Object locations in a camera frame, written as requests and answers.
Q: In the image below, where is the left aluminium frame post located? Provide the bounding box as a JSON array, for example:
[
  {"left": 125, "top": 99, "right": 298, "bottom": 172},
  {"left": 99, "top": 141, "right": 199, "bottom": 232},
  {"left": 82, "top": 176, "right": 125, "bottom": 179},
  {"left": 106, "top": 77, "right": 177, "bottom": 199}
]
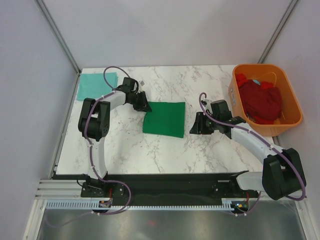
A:
[{"left": 35, "top": 0, "right": 81, "bottom": 76}]

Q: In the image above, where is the dark red t shirt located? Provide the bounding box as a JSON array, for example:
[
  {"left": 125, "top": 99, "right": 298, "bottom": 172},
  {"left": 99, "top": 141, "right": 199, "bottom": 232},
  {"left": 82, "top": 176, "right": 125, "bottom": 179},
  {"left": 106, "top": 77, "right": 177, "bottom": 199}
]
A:
[{"left": 237, "top": 79, "right": 282, "bottom": 125}]

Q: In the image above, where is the green t shirt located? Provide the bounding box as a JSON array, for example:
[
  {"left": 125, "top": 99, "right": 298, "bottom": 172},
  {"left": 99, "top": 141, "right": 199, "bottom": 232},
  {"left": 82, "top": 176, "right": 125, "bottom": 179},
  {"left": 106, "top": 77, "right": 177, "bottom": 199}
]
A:
[{"left": 142, "top": 102, "right": 186, "bottom": 139}]

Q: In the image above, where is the folded teal t shirt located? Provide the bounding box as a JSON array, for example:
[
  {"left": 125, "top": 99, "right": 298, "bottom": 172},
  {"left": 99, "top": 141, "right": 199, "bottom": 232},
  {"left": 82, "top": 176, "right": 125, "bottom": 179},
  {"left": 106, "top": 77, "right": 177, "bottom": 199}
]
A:
[{"left": 76, "top": 72, "right": 118, "bottom": 102}]

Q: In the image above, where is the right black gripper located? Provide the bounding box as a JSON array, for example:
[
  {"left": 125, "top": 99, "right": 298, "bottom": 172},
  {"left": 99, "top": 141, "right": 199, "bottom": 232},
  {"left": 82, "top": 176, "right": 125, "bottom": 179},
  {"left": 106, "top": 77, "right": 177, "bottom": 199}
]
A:
[{"left": 189, "top": 111, "right": 220, "bottom": 135}]

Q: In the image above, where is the right aluminium frame post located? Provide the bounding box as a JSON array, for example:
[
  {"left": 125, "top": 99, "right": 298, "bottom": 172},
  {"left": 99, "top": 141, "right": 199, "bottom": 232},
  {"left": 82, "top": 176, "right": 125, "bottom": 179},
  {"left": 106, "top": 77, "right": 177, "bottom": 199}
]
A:
[{"left": 257, "top": 0, "right": 300, "bottom": 64}]

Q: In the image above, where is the aluminium rail profile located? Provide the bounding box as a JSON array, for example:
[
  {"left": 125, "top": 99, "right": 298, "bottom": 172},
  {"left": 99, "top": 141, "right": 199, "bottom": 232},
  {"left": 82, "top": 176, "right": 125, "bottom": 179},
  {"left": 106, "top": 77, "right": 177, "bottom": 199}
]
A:
[{"left": 35, "top": 179, "right": 82, "bottom": 200}]

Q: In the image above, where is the aluminium frame post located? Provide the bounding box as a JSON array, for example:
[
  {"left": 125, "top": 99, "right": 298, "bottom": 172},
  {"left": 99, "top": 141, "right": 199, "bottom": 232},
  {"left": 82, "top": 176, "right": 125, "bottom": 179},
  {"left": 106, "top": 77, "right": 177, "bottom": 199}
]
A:
[
  {"left": 35, "top": 0, "right": 81, "bottom": 76},
  {"left": 257, "top": 0, "right": 300, "bottom": 64}
]

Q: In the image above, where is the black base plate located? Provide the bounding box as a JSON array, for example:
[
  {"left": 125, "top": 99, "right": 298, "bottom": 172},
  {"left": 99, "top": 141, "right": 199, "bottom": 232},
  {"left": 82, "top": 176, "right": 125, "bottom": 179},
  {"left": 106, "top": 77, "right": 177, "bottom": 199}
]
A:
[{"left": 81, "top": 173, "right": 258, "bottom": 206}]

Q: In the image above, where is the white slotted cable duct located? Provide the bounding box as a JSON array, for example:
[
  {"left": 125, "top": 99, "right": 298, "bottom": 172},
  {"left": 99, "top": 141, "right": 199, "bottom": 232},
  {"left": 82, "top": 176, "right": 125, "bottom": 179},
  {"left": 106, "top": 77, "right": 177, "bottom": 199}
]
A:
[{"left": 45, "top": 199, "right": 242, "bottom": 211}]

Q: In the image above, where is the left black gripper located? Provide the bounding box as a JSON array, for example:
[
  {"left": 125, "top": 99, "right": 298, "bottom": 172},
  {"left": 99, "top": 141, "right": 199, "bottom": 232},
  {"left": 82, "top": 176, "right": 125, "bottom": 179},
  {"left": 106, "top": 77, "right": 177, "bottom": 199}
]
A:
[{"left": 128, "top": 91, "right": 152, "bottom": 114}]

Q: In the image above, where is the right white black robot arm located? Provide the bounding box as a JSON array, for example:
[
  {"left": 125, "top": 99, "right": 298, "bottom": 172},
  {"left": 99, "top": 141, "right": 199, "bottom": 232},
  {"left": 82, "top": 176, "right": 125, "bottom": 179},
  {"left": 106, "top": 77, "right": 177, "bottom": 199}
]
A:
[{"left": 189, "top": 99, "right": 306, "bottom": 201}]

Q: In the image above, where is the orange plastic bin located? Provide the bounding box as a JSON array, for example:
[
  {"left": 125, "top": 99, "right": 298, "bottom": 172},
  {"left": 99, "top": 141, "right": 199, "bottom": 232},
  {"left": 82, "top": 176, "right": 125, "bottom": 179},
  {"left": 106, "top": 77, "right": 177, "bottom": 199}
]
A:
[{"left": 228, "top": 63, "right": 303, "bottom": 137}]

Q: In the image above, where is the bright red t shirt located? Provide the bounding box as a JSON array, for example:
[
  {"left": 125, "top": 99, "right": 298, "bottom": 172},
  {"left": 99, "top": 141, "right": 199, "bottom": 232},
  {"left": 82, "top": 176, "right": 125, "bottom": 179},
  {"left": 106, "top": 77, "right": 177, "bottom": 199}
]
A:
[{"left": 235, "top": 73, "right": 274, "bottom": 90}]

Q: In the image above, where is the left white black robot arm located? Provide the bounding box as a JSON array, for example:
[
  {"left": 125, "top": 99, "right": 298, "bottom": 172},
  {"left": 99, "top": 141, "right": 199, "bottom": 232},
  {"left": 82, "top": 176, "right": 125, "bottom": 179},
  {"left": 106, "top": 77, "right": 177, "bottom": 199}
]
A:
[{"left": 78, "top": 77, "right": 152, "bottom": 197}]

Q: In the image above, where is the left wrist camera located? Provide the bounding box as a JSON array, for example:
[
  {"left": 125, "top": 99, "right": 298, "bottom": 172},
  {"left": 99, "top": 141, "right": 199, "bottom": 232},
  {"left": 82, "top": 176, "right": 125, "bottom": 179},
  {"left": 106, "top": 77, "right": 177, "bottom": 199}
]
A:
[{"left": 139, "top": 80, "right": 145, "bottom": 87}]

